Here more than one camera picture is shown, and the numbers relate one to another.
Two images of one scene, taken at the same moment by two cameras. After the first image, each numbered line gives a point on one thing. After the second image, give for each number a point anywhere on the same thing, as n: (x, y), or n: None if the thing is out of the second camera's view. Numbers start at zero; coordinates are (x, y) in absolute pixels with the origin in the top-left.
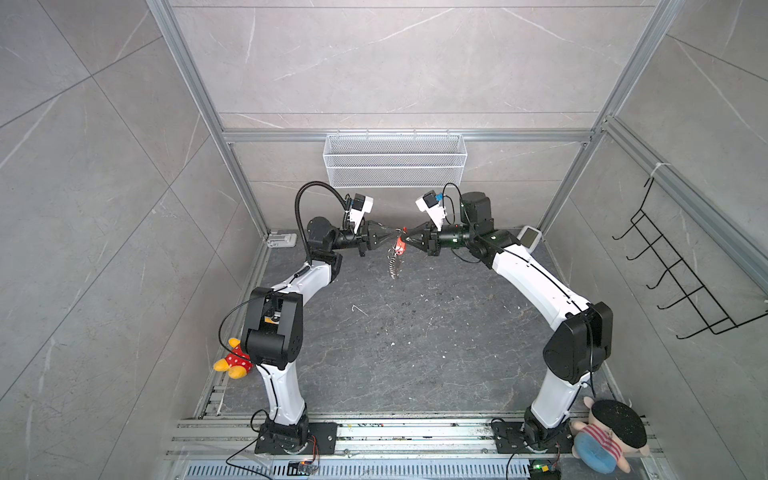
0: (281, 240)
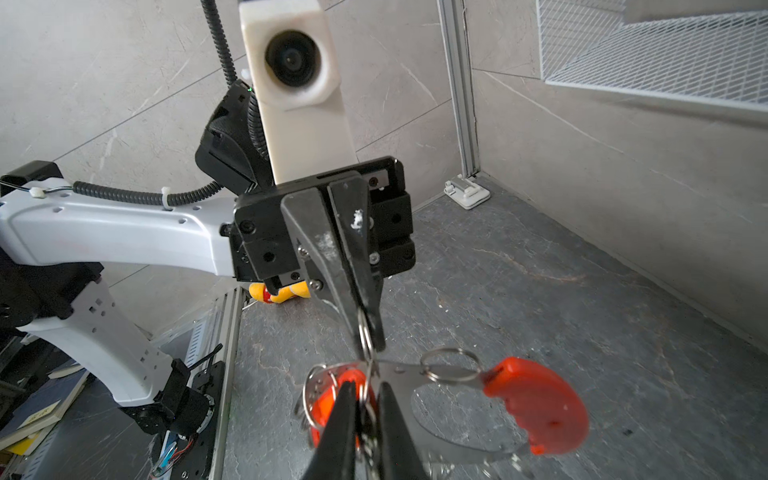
0: (465, 193)
